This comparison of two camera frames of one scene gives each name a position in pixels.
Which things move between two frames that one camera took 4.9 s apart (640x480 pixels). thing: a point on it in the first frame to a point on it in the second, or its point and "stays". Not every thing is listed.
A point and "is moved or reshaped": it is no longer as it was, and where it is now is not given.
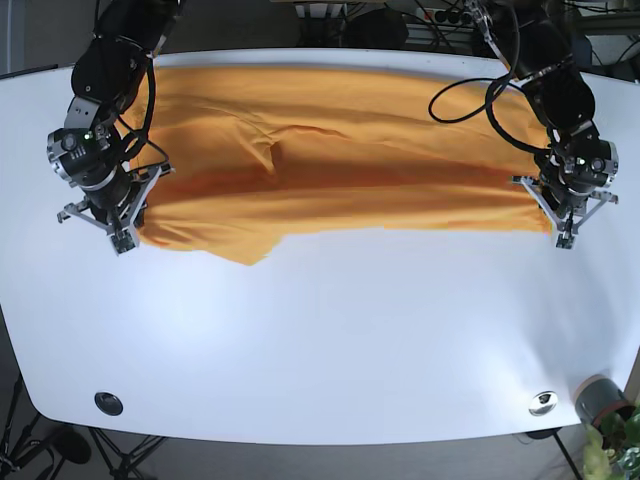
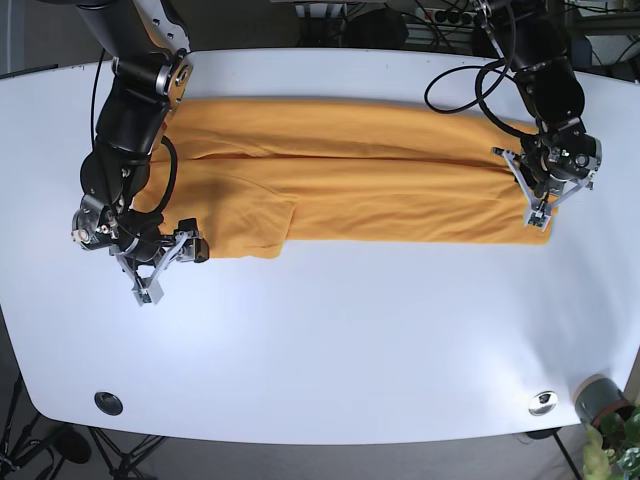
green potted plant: [611, 448] stays
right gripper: [577, 165] to [561, 163]
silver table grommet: [543, 403] stays
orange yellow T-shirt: [244, 156] is moved or reshaped
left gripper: [91, 160] to [133, 234]
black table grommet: [108, 403] stays
